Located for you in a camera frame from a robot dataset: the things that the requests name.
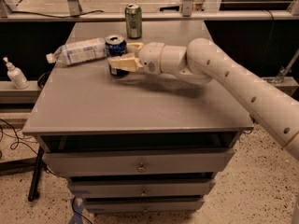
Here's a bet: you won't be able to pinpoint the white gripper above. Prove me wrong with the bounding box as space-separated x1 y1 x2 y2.
108 42 164 75

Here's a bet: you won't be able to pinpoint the blue pepsi can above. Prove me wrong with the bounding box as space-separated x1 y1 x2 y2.
105 35 129 77

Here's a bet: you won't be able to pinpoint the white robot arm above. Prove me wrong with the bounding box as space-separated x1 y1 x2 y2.
108 38 299 161

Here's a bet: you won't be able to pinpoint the green soda can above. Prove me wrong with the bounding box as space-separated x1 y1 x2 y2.
124 4 142 39

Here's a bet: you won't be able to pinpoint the clear plastic water bottle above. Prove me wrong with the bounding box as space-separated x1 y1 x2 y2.
46 37 107 66

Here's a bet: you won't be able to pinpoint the grey drawer cabinet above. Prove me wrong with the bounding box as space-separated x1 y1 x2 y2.
21 20 254 215

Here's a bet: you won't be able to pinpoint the top grey drawer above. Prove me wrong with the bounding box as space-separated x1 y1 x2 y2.
43 148 235 177

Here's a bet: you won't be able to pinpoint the grey drawer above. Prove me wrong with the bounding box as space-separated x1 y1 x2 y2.
68 179 216 198
43 148 235 177
84 198 204 213

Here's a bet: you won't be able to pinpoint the white pump dispenser bottle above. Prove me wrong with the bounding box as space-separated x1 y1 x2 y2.
3 57 29 90

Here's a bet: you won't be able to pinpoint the middle grey drawer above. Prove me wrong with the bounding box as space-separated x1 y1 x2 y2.
68 179 216 198

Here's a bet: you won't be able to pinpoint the bottom grey drawer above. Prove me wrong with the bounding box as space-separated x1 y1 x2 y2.
84 198 204 213

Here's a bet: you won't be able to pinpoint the black metal stand leg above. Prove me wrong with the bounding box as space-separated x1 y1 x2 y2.
28 147 44 202

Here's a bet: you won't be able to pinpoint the black cable on rail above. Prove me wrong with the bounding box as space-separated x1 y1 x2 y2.
12 8 106 19

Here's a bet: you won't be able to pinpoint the aluminium frame rail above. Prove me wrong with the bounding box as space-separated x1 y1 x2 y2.
0 10 299 22

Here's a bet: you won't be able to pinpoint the black floor cables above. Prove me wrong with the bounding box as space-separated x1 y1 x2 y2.
0 118 40 161

